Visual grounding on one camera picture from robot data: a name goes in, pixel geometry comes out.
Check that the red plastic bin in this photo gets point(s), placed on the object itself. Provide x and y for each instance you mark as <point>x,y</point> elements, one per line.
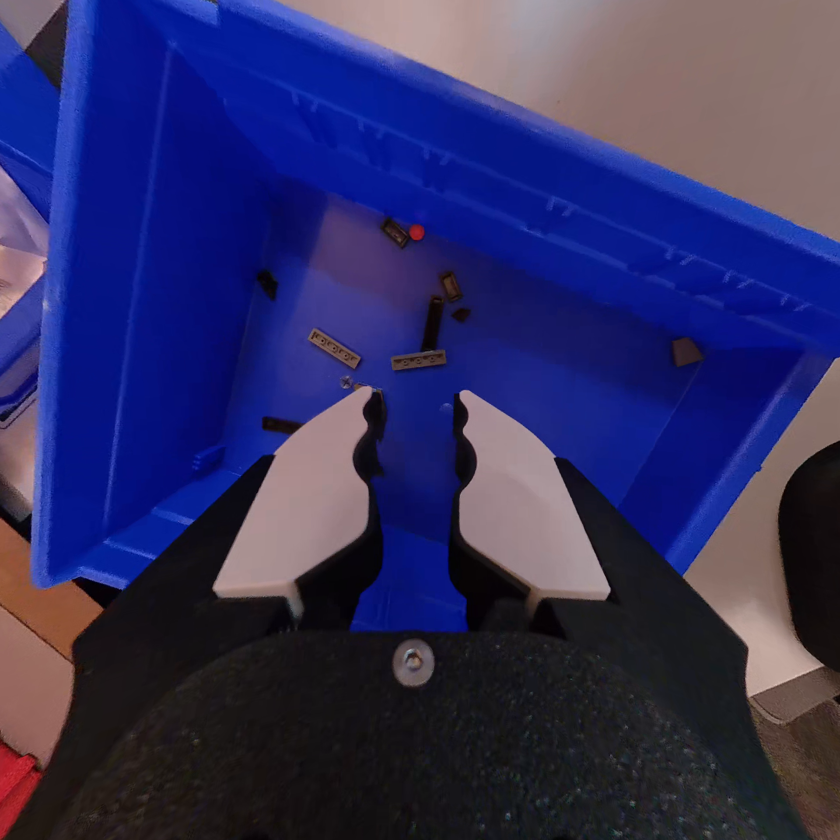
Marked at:
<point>16,781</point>

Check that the small lego pieces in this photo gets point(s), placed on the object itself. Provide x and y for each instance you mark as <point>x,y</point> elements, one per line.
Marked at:
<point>334,348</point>

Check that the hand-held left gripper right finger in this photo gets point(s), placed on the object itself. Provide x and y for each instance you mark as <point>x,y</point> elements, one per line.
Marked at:
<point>531,518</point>

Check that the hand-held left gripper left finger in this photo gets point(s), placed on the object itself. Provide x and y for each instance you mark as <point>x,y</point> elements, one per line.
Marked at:
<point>295,518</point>

